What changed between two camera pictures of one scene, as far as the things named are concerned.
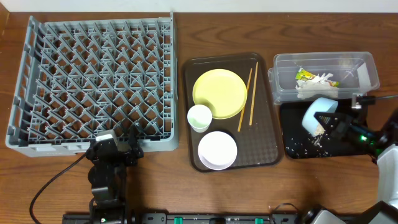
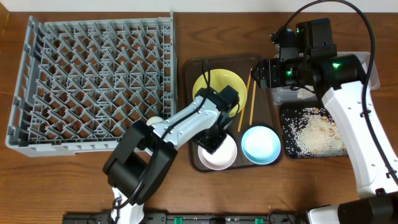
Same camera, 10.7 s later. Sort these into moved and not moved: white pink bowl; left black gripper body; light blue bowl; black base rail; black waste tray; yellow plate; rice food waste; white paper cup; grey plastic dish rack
Moved: light blue bowl; left black gripper body; white paper cup; rice food waste
Not moved: black waste tray; yellow plate; black base rail; grey plastic dish rack; white pink bowl
